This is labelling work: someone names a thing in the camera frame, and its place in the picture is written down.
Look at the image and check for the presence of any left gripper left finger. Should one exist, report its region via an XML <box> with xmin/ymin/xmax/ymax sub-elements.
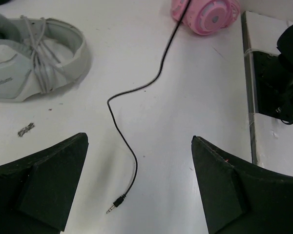
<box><xmin>0</xmin><ymin>133</ymin><xmax>89</xmax><ymax>234</ymax></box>

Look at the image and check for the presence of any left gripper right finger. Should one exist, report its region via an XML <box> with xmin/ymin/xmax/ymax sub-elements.
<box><xmin>191</xmin><ymin>136</ymin><xmax>293</xmax><ymax>234</ymax></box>

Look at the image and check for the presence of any black headphone audio cable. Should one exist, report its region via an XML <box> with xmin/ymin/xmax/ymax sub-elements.
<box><xmin>105</xmin><ymin>0</ymin><xmax>192</xmax><ymax>215</ymax></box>

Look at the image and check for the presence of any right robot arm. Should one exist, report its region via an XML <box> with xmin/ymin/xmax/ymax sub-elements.
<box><xmin>276</xmin><ymin>25</ymin><xmax>293</xmax><ymax>125</ymax></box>

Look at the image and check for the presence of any white taped cover sheet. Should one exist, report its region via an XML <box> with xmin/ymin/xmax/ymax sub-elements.
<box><xmin>241</xmin><ymin>11</ymin><xmax>293</xmax><ymax>176</ymax></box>

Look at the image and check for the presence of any grey white gaming headset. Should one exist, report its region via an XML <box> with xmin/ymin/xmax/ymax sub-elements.
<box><xmin>0</xmin><ymin>14</ymin><xmax>91</xmax><ymax>102</ymax></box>

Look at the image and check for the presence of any pink gaming headset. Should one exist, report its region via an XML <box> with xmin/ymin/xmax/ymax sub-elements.
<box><xmin>182</xmin><ymin>0</ymin><xmax>240</xmax><ymax>36</ymax></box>

